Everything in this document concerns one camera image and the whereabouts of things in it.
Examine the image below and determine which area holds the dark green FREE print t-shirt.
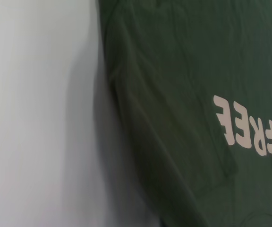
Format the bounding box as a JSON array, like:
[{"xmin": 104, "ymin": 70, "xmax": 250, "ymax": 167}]
[{"xmin": 92, "ymin": 0, "xmax": 272, "ymax": 227}]

